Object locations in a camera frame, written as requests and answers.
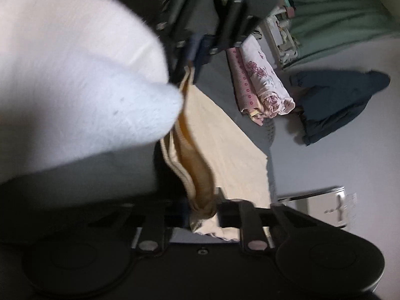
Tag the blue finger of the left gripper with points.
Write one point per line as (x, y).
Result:
(198, 54)

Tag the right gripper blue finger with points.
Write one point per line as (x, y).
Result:
(247, 219)

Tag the beige cloth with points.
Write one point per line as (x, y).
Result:
(214, 160)

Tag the pink patterned folded towel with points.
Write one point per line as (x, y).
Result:
(246, 98)

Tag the white floral folded cloth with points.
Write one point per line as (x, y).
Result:
(269, 89)

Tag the green curtain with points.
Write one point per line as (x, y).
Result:
(324, 27)

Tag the white garment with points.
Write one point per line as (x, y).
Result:
(78, 78)

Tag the dark teal hanging jacket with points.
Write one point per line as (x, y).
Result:
(331, 99)

